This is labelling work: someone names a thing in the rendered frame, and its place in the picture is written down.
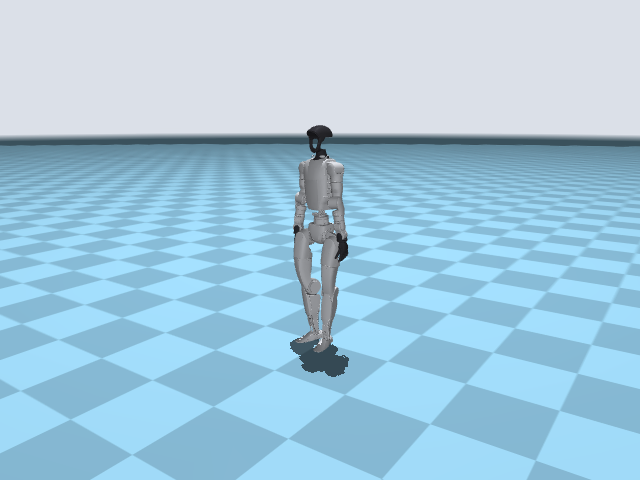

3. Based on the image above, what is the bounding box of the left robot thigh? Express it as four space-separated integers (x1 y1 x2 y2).
321 232 340 298

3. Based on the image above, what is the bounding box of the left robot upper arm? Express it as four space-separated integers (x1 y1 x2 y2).
326 161 344 209

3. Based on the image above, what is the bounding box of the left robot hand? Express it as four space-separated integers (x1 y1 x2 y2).
335 233 348 262

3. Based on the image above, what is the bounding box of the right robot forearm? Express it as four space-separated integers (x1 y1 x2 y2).
293 201 307 230

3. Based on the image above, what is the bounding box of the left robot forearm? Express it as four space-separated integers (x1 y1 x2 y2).
332 198 348 240

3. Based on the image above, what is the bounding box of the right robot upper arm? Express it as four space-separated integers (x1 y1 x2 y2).
295 161 307 204

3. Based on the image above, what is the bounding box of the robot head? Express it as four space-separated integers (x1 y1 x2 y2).
307 125 333 160

